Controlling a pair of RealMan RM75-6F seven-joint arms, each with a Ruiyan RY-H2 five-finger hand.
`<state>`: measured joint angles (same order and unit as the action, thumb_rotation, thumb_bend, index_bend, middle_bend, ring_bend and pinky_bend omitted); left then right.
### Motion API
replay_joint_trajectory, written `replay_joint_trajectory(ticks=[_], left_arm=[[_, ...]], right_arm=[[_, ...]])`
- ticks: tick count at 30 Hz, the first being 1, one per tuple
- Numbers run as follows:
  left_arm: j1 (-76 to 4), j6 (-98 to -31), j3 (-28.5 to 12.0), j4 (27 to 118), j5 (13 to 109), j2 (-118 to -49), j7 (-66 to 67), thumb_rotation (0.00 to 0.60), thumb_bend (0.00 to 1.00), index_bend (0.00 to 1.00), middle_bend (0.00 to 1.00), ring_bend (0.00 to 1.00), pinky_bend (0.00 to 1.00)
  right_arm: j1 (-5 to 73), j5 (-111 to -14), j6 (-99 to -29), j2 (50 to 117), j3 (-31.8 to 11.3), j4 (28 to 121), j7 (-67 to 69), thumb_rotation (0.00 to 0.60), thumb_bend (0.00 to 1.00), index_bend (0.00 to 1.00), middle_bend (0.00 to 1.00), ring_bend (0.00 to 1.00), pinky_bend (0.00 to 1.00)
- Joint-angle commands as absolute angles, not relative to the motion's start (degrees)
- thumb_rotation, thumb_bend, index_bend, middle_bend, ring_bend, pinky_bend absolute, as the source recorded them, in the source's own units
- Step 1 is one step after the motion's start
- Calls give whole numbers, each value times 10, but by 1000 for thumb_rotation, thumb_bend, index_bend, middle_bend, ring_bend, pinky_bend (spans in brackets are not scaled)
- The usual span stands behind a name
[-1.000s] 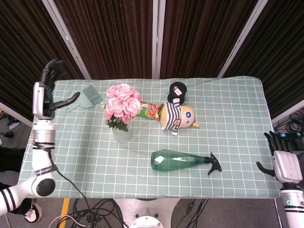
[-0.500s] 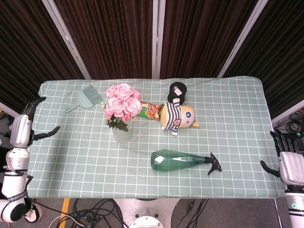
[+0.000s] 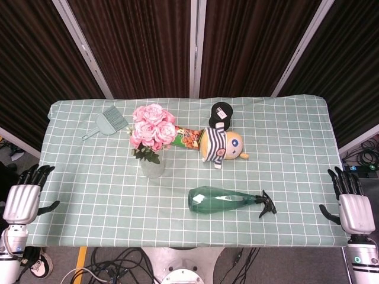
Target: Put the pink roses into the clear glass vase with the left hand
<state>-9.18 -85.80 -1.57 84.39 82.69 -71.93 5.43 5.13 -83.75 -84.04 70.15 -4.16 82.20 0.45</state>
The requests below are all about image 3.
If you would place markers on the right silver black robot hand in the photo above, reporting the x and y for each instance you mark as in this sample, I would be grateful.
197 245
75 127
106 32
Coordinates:
355 213

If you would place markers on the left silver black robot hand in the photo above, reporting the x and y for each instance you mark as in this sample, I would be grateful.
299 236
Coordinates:
22 204

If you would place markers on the pink artificial flower bouquet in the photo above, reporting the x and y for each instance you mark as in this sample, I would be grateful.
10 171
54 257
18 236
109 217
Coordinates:
151 130

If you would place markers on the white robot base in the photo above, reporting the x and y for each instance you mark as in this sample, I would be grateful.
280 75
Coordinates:
180 266

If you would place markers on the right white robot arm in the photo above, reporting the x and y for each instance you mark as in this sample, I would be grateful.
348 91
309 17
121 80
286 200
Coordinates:
364 263

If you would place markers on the clear glass cup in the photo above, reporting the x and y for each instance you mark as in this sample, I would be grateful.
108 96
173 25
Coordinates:
152 170

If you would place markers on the black device box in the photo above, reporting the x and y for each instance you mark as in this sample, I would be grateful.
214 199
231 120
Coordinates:
370 174

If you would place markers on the black trouser leg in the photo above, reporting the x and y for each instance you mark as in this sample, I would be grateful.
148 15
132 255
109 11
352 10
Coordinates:
32 254

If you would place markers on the black white sneaker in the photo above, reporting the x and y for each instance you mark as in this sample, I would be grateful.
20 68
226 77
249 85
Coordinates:
43 266

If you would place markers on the small teal hand brush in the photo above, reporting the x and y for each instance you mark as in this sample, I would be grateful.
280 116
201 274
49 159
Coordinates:
109 121

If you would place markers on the green plastic spray bottle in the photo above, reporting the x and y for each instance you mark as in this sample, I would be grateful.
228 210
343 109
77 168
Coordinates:
213 202

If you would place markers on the yellow plush toy striped shirt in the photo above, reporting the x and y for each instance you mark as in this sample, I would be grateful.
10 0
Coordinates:
222 145

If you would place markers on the green checked tablecloth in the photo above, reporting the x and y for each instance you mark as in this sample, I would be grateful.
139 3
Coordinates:
189 227

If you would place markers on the black cylindrical can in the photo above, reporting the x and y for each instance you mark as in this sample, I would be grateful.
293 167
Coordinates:
220 112

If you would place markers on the green snack bag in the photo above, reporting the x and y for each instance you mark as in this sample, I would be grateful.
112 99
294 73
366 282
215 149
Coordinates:
189 139

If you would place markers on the grey screen frame post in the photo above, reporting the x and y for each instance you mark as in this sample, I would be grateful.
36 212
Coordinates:
305 50
197 50
86 56

